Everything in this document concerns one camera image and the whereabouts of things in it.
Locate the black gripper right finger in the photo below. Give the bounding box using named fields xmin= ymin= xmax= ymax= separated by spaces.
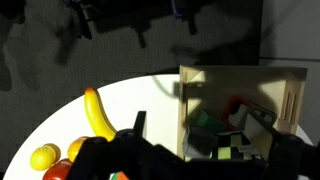
xmin=244 ymin=105 xmax=278 ymax=161

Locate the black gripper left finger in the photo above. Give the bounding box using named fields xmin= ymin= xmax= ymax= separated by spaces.
xmin=133 ymin=110 xmax=148 ymax=138

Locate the green block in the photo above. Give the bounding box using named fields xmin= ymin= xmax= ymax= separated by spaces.
xmin=193 ymin=109 xmax=227 ymax=134

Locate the orange block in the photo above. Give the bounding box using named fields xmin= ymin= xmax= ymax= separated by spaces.
xmin=114 ymin=171 xmax=130 ymax=180

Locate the wooden tray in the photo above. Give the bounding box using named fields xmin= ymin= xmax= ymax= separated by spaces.
xmin=176 ymin=64 xmax=308 ymax=161

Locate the black yellow checkered cube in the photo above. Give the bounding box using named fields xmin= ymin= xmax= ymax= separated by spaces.
xmin=209 ymin=130 xmax=262 ymax=161

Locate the yellow banana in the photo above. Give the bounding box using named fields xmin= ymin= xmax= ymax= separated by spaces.
xmin=83 ymin=87 xmax=118 ymax=143

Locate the yellow-orange round fruit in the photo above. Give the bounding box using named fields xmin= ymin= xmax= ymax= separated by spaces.
xmin=67 ymin=135 xmax=90 ymax=164

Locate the red tomato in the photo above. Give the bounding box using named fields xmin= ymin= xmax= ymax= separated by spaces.
xmin=42 ymin=158 xmax=74 ymax=180

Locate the yellow lemon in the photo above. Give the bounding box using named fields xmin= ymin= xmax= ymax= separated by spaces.
xmin=29 ymin=143 xmax=62 ymax=172

